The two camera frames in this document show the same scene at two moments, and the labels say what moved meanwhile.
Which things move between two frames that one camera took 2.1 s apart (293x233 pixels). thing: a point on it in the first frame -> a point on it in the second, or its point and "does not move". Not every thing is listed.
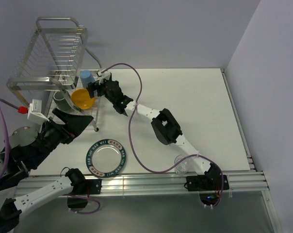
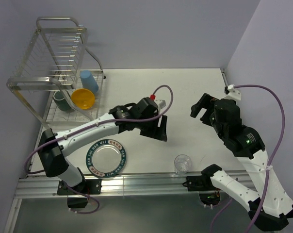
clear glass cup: x=183 y=167 does not move
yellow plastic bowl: x=81 y=98 does not move
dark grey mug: x=60 y=100 does not move
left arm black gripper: x=74 y=124 -> x=156 y=132
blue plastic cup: x=86 y=77 does not move
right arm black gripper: x=91 y=88 -> x=206 y=102
